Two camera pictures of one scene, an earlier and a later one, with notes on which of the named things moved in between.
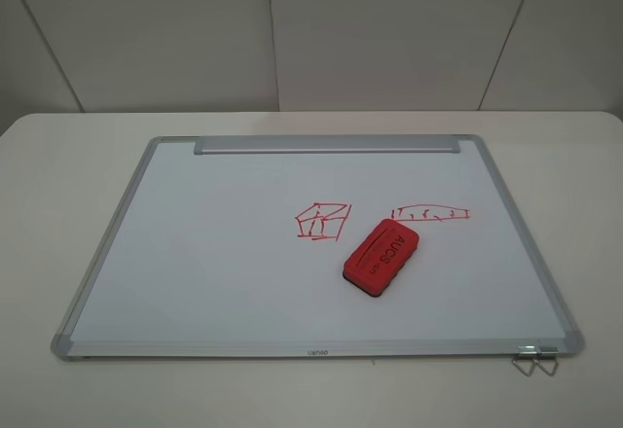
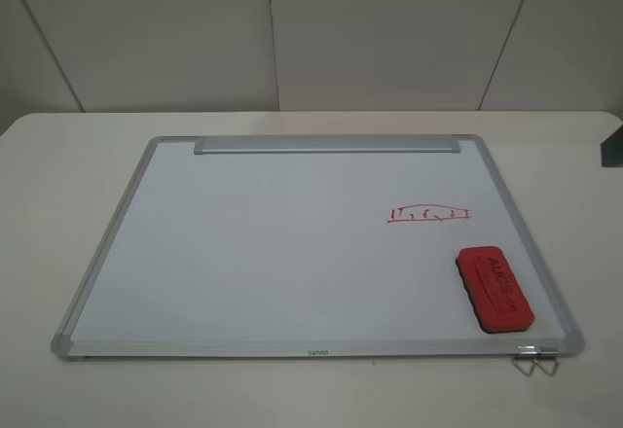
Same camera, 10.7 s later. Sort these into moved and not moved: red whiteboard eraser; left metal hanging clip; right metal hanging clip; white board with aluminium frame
Moved: red whiteboard eraser
Not moved: left metal hanging clip; right metal hanging clip; white board with aluminium frame
